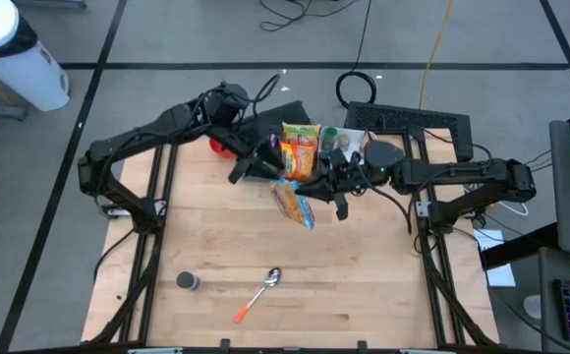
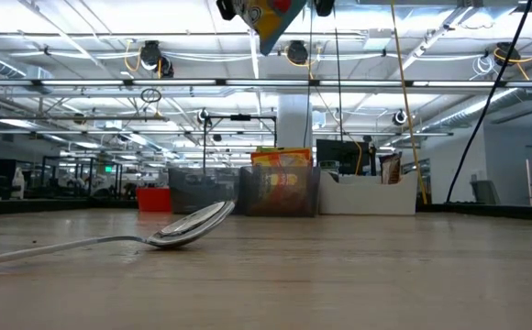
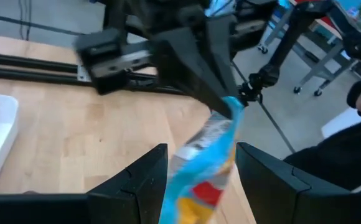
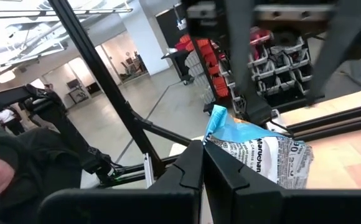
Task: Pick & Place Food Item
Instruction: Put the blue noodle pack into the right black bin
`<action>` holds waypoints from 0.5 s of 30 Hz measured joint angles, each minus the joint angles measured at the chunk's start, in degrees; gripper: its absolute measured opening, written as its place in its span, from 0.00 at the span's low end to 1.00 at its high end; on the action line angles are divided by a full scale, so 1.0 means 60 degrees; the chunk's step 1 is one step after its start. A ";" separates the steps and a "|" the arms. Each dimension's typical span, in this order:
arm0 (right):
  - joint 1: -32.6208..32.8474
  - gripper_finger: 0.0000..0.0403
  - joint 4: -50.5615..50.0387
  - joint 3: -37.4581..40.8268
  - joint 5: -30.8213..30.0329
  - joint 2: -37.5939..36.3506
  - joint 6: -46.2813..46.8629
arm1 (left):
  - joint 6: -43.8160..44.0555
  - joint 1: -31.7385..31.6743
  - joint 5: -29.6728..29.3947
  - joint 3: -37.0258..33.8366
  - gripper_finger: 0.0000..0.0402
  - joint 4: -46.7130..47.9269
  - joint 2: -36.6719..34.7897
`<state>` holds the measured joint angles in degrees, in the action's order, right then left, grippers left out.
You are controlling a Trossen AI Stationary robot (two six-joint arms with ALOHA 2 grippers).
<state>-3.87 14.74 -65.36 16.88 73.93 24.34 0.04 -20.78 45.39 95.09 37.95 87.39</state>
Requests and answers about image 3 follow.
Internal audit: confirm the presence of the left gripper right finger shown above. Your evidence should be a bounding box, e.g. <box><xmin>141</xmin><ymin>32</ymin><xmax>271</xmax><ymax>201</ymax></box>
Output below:
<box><xmin>235</xmin><ymin>142</ymin><xmax>311</xmax><ymax>224</ymax></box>

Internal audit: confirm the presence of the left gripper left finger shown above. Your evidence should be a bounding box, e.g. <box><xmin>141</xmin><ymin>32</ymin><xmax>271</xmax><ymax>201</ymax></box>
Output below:
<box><xmin>87</xmin><ymin>143</ymin><xmax>169</xmax><ymax>224</ymax></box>

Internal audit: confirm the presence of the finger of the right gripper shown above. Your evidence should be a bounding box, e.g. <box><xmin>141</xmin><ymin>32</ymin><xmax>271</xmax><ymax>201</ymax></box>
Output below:
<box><xmin>154</xmin><ymin>27</ymin><xmax>233</xmax><ymax>119</ymax></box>
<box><xmin>207</xmin><ymin>15</ymin><xmax>240</xmax><ymax>96</ymax></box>

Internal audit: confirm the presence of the blue-edged ramen packet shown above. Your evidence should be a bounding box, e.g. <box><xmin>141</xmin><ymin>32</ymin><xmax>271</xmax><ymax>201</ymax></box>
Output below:
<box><xmin>158</xmin><ymin>95</ymin><xmax>245</xmax><ymax>224</ymax></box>

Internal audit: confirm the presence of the person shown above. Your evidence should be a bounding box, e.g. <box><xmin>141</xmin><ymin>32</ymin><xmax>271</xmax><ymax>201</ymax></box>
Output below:
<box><xmin>283</xmin><ymin>77</ymin><xmax>361</xmax><ymax>192</ymax></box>

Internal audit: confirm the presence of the white paper sheet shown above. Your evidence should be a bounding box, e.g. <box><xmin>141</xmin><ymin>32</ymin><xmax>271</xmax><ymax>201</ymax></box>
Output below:
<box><xmin>321</xmin><ymin>107</ymin><xmax>361</xmax><ymax>139</ymax></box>

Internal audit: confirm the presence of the grey wheeled table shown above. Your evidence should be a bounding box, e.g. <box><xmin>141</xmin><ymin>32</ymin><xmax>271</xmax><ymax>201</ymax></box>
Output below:
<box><xmin>258</xmin><ymin>6</ymin><xmax>361</xmax><ymax>97</ymax></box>

